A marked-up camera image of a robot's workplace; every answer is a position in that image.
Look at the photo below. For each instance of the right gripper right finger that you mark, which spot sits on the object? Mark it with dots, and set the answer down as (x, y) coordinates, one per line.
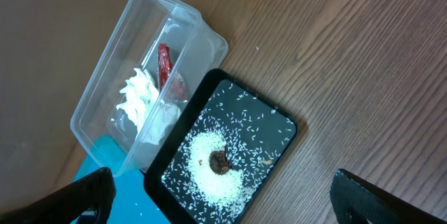
(357, 201)

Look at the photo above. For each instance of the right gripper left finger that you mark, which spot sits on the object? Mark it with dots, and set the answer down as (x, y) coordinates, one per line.
(87, 200)

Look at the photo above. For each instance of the white paper napkin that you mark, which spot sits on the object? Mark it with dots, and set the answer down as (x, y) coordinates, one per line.
(141, 96)

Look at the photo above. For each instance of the red snack wrapper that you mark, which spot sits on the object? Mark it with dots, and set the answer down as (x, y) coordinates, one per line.
(179, 91)

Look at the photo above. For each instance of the rice and brown food scrap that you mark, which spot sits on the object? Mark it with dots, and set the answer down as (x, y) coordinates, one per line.
(226, 156)

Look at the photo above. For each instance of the clear plastic waste bin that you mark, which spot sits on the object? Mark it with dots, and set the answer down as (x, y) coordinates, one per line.
(194, 49)

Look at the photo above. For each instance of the teal plastic serving tray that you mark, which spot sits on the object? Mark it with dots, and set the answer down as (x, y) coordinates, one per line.
(131, 203)

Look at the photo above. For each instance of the black rectangular tray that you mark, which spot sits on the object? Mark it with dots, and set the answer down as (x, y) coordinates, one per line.
(164, 200)

